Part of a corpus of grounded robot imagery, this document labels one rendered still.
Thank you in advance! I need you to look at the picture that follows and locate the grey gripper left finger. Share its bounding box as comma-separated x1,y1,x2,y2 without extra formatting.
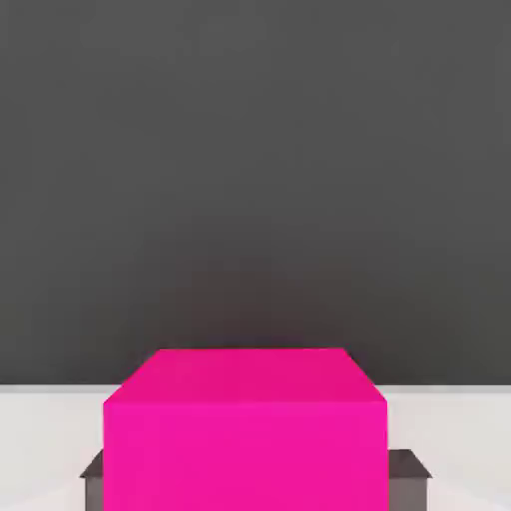
47,449,105,511

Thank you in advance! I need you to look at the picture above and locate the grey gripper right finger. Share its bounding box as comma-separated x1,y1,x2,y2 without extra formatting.
386,449,470,511

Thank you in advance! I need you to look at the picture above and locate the small pink cube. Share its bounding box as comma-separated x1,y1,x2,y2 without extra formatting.
102,347,389,511

